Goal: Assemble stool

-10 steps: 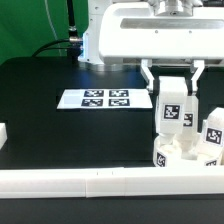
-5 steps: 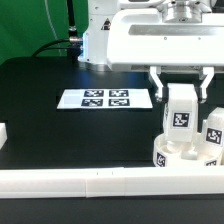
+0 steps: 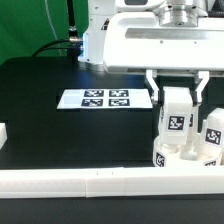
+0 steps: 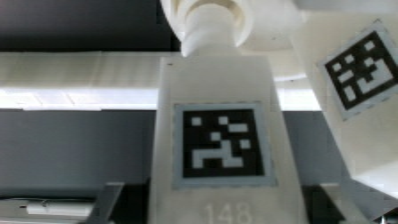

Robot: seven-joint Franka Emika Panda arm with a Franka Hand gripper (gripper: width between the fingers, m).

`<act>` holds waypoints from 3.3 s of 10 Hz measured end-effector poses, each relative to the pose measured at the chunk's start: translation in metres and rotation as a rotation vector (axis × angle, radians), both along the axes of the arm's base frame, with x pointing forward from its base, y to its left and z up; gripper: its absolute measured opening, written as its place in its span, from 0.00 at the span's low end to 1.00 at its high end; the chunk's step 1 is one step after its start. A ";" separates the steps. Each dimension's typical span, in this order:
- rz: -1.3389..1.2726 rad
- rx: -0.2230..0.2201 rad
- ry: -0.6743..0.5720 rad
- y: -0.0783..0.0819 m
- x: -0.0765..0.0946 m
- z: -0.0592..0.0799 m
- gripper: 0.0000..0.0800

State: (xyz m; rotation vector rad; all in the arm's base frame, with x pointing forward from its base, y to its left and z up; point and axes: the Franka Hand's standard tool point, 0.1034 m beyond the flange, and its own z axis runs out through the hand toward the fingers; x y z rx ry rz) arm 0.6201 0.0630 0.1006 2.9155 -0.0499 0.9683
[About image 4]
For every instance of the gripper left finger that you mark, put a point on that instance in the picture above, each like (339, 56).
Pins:
(62, 211)

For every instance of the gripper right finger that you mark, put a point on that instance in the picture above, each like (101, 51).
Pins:
(366, 206)

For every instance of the white stool leg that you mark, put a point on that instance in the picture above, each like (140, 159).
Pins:
(344, 44)
(224, 179)

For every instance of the white front fence bar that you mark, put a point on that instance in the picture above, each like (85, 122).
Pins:
(151, 81)

